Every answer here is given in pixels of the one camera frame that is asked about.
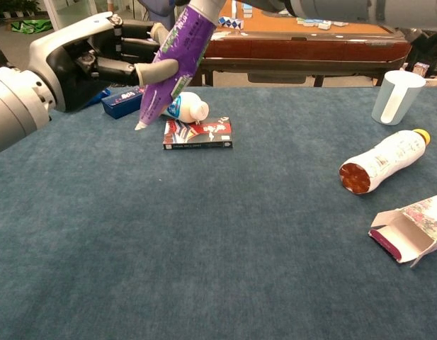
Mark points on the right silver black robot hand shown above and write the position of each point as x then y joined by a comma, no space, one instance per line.
271,6

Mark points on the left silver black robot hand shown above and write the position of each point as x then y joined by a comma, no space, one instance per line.
73,46

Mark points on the purple white tube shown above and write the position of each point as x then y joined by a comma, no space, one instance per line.
182,46

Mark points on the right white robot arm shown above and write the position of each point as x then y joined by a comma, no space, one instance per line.
363,8

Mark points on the white orange-capped bottle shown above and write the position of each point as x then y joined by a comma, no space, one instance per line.
384,159

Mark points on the floral long box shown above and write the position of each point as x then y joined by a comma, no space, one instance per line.
409,233

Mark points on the blue white mahjong tile stack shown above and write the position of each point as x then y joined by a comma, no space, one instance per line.
247,10

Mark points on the blue white snake puzzle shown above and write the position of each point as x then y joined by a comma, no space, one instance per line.
232,22

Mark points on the brown wooden mahjong table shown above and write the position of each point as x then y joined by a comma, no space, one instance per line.
292,46

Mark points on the green bag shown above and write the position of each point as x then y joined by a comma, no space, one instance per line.
32,25

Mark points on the blue white mahjong tile pile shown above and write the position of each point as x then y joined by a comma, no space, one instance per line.
321,24

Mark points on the wooden pole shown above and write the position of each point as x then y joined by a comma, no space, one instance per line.
111,5

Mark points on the blue cookie snack packet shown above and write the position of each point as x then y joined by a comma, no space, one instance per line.
105,95

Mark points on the green potted plants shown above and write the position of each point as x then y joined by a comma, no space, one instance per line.
12,6

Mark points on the dark blue rectangular box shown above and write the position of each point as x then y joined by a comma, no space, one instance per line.
119,104

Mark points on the white bottle with blue print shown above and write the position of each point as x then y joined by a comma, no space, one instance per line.
190,108

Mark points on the red black card box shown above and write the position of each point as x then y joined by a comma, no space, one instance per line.
200,132

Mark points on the small printed carton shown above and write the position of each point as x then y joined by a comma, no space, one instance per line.
420,68

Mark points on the black bag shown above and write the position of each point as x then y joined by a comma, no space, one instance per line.
430,49

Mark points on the blue felt table cloth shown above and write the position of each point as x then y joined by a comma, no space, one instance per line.
239,265

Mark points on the blue grey machine pedestal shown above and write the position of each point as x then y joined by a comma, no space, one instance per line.
158,14

